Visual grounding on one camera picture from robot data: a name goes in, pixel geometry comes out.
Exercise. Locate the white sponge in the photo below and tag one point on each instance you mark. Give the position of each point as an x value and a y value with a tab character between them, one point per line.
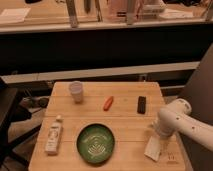
153	148

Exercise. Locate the wooden table board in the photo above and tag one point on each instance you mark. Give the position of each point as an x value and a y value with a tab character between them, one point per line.
131	129

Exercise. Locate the dark chair at left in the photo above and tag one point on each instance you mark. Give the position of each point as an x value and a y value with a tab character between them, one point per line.
12	111

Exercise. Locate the white paper sheet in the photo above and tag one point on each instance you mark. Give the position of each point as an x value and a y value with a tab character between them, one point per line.
8	16

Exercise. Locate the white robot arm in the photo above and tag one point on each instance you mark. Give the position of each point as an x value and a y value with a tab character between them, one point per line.
175	116

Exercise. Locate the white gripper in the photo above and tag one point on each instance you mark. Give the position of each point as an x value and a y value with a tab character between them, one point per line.
160	139

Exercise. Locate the metal frame post left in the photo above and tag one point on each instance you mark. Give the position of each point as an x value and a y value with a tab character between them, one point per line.
72	13

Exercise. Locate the orange carrot toy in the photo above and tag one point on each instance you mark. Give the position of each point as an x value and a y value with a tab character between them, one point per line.
108	103

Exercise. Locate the metal frame post right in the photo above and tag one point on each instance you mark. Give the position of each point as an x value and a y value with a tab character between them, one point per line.
130	11

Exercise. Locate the black rectangular block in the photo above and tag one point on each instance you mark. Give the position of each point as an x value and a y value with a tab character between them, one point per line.
141	108

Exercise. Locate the green ceramic bowl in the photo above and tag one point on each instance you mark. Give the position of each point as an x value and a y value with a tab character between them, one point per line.
95	143

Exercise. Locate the white tube bottle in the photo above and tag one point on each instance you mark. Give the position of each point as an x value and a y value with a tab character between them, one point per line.
54	135

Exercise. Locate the metal frame post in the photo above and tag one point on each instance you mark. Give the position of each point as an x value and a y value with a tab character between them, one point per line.
72	13
130	11

